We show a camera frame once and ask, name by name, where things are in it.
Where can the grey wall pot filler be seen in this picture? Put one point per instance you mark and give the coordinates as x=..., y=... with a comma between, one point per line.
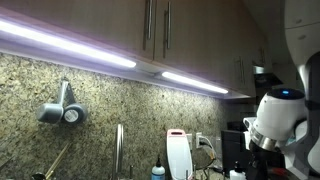
x=50, y=113

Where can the long under-cabinet light strip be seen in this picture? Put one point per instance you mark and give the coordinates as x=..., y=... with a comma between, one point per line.
x=66, y=45

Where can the wooden utensil stick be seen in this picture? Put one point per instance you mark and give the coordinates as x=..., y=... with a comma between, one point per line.
x=58, y=160

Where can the chrome gooseneck faucet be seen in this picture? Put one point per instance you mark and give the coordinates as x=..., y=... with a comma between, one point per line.
x=118, y=150

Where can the wooden wall cabinets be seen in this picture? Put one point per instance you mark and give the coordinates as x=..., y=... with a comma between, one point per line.
x=100, y=26

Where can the short under-cabinet light strip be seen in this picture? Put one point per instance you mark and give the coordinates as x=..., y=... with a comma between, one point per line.
x=196, y=83

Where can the white bottle blue label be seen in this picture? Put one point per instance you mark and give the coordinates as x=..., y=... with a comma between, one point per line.
x=158, y=172

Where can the orange plastic container lid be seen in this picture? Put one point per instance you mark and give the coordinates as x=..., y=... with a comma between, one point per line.
x=278, y=171

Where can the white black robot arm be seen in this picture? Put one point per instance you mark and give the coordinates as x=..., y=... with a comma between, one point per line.
x=276, y=116

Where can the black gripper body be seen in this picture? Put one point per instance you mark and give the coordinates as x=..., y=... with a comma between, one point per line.
x=263, y=166

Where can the steel range hood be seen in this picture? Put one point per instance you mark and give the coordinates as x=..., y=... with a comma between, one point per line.
x=265, y=78

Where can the white wall outlet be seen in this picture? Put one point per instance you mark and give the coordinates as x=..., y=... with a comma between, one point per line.
x=199, y=140

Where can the black coffee machine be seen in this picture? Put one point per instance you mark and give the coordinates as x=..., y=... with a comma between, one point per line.
x=233, y=150

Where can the white pink cutting board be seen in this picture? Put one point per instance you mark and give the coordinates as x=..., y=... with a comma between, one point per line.
x=179, y=156

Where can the metal dish rack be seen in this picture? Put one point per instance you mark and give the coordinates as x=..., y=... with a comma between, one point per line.
x=194, y=172

